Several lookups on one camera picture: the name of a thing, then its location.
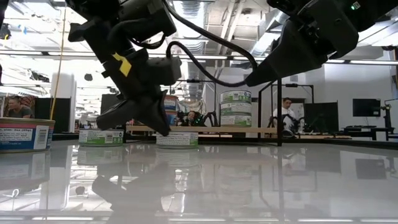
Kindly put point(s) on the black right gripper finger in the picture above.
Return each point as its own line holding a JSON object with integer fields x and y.
{"x": 286, "y": 59}

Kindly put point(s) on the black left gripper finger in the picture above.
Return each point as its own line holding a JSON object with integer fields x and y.
{"x": 155, "y": 115}
{"x": 116, "y": 115}

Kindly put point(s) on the gold-lid blue-label seafood can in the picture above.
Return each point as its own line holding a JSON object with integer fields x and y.
{"x": 21, "y": 135}
{"x": 171, "y": 102}
{"x": 172, "y": 117}

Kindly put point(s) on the silver-lid green-label seafood can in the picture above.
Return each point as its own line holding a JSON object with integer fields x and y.
{"x": 101, "y": 137}
{"x": 235, "y": 109}
{"x": 178, "y": 140}
{"x": 236, "y": 120}
{"x": 235, "y": 97}

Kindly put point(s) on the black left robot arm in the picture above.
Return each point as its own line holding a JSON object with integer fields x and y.
{"x": 140, "y": 15}

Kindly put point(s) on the black background robot arm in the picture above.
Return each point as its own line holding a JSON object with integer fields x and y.
{"x": 210, "y": 118}
{"x": 387, "y": 112}

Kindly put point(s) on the yellow tape piece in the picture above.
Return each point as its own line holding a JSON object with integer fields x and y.
{"x": 122, "y": 64}

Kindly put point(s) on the person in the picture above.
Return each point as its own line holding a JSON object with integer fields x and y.
{"x": 286, "y": 113}
{"x": 190, "y": 118}
{"x": 17, "y": 109}

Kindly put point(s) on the black partition panel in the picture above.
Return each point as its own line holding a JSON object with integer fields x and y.
{"x": 60, "y": 115}
{"x": 321, "y": 116}

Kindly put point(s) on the red patterned tapestry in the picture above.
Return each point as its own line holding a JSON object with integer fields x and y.
{"x": 30, "y": 100}

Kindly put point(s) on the black background table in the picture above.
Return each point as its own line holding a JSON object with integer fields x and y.
{"x": 363, "y": 129}

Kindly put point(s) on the black metal frame stand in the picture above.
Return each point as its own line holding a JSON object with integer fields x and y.
{"x": 292, "y": 85}

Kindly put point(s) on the black dome camera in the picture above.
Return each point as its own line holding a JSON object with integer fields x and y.
{"x": 88, "y": 77}

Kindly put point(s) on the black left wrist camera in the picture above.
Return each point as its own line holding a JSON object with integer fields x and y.
{"x": 163, "y": 71}

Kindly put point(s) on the wooden shelf with black frame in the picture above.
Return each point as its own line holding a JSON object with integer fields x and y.
{"x": 217, "y": 129}

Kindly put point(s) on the black wall monitor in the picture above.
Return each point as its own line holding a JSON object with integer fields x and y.
{"x": 367, "y": 107}

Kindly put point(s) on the silver ribbed ventilation duct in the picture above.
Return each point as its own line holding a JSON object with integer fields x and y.
{"x": 189, "y": 9}

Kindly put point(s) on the black metal table frame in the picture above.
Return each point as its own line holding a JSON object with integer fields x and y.
{"x": 342, "y": 142}

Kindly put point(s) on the black ceiling camera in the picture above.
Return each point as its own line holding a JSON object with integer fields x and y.
{"x": 4, "y": 31}

